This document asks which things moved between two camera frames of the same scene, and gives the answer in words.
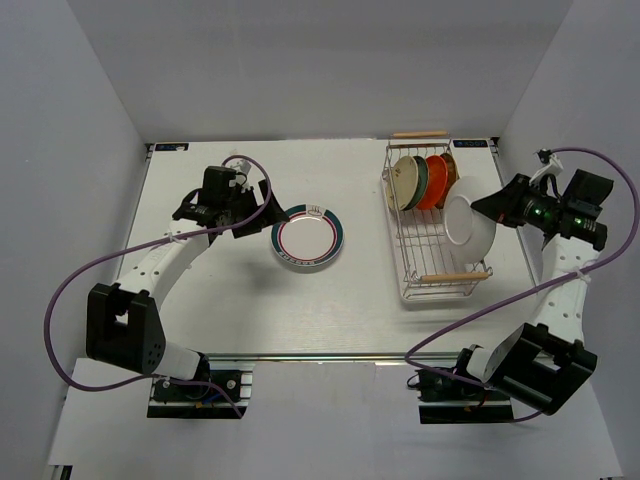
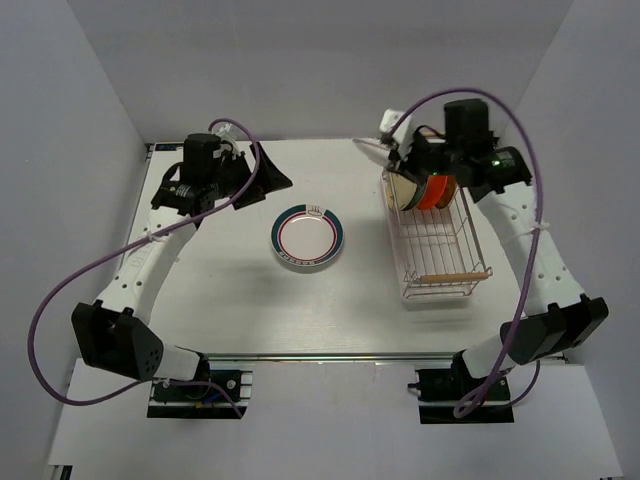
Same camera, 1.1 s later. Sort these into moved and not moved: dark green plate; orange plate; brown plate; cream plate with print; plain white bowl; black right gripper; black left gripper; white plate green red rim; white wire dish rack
Moved: black right gripper; black left gripper; plain white bowl
Not moved: white wire dish rack; cream plate with print; dark green plate; brown plate; orange plate; white plate green red rim
